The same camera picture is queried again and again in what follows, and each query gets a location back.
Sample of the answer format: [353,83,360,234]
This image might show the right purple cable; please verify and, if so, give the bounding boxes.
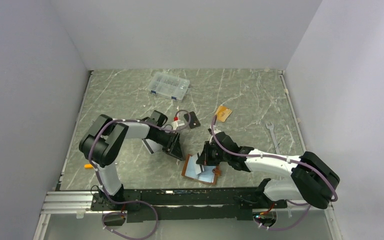
[210,114,339,232]

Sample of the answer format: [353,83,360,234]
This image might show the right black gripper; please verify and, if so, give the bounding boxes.
[196,141,230,166]

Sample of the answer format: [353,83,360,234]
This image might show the silver credit card stack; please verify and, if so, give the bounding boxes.
[142,139,163,154]

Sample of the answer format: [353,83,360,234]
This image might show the clear plastic screw box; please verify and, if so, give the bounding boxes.
[147,72,190,102]

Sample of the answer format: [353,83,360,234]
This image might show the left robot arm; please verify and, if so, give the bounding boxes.
[78,110,185,210]

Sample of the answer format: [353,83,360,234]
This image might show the silver open-end wrench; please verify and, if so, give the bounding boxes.
[265,122,280,155]

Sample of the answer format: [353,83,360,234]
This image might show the single silver magstripe card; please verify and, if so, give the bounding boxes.
[194,153,205,175]

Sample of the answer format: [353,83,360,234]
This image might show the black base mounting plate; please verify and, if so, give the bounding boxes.
[90,187,288,223]

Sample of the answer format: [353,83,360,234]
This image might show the brown leather card holder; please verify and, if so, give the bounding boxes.
[181,153,222,186]

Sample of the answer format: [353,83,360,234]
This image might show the yellow handled screwdriver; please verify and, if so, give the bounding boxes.
[84,164,94,169]

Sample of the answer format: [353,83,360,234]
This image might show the orange credit card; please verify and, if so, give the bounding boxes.
[215,105,233,123]

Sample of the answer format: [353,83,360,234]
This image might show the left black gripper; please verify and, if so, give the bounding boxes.
[150,129,185,161]

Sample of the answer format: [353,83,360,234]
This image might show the black credit card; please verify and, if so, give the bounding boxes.
[183,111,201,129]

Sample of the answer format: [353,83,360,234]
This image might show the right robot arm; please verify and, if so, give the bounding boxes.
[196,132,340,209]

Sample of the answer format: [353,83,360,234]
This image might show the aluminium frame rail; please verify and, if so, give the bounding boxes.
[33,191,93,240]

